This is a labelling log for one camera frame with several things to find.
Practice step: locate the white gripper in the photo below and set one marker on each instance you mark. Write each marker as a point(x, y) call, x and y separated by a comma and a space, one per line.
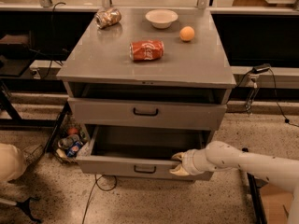
point(188, 162)

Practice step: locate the grey drawer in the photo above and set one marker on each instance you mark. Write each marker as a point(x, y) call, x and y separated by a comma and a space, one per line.
point(147, 114)
point(137, 151)

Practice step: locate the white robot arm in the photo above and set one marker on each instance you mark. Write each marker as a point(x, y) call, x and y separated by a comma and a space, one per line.
point(218, 156)

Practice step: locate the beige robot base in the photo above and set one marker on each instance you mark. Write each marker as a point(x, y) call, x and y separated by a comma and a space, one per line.
point(14, 162)

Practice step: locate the grey top drawer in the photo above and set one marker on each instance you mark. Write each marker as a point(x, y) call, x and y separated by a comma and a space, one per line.
point(147, 114)

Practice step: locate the grey drawer cabinet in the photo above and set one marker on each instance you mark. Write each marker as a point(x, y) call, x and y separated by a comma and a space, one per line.
point(194, 72)

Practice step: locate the black metal table leg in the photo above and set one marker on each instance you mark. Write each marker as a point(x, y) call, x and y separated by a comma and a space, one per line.
point(254, 189)

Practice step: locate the blue soda can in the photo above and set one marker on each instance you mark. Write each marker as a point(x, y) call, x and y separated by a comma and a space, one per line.
point(74, 149)

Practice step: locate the cardboard box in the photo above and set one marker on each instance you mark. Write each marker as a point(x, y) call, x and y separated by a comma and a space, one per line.
point(276, 204)

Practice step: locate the small red apple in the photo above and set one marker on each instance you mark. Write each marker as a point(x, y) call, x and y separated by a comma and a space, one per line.
point(72, 130)

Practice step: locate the red cola can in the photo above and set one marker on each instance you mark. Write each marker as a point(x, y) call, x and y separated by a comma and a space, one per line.
point(146, 50)

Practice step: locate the black power adapter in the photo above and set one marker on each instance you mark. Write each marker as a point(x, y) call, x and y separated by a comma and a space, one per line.
point(261, 68)

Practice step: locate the orange fruit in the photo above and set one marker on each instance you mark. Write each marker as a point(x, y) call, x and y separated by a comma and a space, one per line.
point(187, 34)

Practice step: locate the white bowl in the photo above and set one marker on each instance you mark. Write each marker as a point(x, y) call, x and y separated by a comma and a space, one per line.
point(161, 18)

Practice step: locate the black stand leg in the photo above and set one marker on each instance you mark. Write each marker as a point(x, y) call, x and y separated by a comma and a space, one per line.
point(24, 206)

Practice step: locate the crumpled snack bag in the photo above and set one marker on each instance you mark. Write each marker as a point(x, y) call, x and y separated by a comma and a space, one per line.
point(107, 17)

